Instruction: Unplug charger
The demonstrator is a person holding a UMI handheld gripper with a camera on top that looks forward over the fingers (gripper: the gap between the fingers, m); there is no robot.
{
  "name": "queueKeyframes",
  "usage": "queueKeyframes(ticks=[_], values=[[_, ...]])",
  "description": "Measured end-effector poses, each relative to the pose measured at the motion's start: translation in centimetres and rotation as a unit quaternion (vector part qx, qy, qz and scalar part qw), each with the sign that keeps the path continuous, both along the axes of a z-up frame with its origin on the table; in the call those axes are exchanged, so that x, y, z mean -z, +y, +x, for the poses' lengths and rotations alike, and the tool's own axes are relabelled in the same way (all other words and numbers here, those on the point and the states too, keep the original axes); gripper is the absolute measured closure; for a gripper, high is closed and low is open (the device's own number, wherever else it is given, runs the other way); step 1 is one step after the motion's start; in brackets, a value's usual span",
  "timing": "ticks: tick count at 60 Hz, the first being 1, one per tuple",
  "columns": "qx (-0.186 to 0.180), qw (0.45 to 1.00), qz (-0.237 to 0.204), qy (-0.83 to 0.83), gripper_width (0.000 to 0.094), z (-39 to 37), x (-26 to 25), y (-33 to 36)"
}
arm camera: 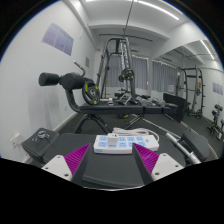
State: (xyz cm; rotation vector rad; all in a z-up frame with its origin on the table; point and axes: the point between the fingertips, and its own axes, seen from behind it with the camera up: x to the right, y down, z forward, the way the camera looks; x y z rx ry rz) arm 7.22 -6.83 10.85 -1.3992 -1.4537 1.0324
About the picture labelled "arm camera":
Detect black exercise machine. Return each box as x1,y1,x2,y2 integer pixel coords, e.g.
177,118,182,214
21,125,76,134
206,103,224,141

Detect grey window curtain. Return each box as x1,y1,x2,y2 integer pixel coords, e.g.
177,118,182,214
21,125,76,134
106,54,149,90
151,60,179,93

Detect bunch of keys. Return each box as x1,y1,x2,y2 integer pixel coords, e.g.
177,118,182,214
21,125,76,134
31,130,51,141

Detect black box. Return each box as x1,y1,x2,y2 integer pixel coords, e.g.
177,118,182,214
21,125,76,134
163,92,188,123

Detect black power rack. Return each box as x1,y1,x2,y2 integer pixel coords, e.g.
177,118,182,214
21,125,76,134
96,36,138,104

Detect chrome dumbbell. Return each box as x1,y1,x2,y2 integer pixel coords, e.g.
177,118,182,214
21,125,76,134
151,96,167,108
136,95,152,108

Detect silver barbell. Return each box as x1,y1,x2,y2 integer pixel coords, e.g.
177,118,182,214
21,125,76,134
143,118,203,166

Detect black weight plate yellow marks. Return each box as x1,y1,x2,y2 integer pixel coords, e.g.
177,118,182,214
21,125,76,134
81,78,101,106

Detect small purple wall poster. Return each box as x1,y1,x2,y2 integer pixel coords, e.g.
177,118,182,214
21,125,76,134
212,82,224,96

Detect white wall outlet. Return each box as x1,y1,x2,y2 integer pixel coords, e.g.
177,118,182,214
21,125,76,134
9,133,22,149

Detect white power strip cable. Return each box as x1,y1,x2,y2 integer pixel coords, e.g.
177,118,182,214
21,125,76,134
111,127,160,143

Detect white power strip blue sockets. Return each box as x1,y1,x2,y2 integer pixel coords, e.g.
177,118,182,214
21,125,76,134
93,133,160,155

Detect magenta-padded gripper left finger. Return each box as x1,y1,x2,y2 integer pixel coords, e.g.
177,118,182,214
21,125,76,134
41,143,92,185

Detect large purple wall poster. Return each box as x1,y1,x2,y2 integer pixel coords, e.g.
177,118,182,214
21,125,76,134
41,22,75,57

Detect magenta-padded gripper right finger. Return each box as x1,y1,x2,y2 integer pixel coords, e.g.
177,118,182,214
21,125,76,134
131,143,185,185

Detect black weight bench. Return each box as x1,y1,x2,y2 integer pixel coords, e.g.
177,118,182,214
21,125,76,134
38,71,179,134

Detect chrome v-shaped cable handle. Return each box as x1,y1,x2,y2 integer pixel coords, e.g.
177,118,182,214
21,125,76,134
116,93,138,106

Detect black padded cushion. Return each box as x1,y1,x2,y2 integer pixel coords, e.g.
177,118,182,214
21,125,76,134
21,127,60,163
181,129,210,162

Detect ceiling light strip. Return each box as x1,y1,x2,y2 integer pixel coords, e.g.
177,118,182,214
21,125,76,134
199,39,216,61
136,0,181,21

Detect black squat rack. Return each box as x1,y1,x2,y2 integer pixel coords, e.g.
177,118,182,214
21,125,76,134
176,65,206,119

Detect small black plate on rack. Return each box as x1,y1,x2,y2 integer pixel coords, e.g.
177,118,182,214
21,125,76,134
118,68,135,83

